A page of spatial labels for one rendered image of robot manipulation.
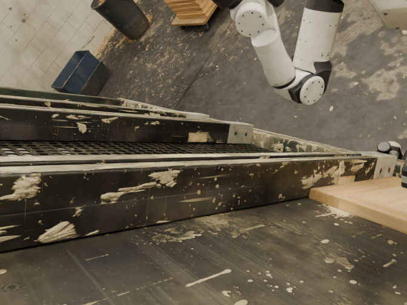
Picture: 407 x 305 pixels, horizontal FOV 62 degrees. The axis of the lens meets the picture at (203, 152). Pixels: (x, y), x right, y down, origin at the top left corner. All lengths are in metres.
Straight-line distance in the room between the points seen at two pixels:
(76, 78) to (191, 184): 4.24
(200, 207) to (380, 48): 2.25
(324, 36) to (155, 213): 0.65
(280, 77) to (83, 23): 5.05
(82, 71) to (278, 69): 3.93
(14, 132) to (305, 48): 0.70
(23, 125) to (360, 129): 1.83
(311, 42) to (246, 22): 0.22
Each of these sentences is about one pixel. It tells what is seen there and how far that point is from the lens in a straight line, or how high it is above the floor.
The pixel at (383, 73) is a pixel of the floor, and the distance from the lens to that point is 2.43.
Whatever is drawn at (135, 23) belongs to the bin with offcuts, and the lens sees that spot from 4.88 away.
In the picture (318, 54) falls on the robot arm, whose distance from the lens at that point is 0.91.
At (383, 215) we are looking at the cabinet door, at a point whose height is 1.24.
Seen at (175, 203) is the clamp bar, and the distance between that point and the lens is 0.41.
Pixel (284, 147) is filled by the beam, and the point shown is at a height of 0.89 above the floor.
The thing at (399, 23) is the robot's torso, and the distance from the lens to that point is 0.88.
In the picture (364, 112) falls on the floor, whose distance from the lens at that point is 2.27.
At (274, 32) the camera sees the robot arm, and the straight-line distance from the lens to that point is 0.84.
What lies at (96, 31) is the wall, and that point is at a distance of 5.84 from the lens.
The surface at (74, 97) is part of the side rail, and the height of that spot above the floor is 1.13.
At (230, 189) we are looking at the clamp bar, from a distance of 0.47.
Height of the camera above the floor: 1.79
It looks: 42 degrees down
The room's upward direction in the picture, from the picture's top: 49 degrees counter-clockwise
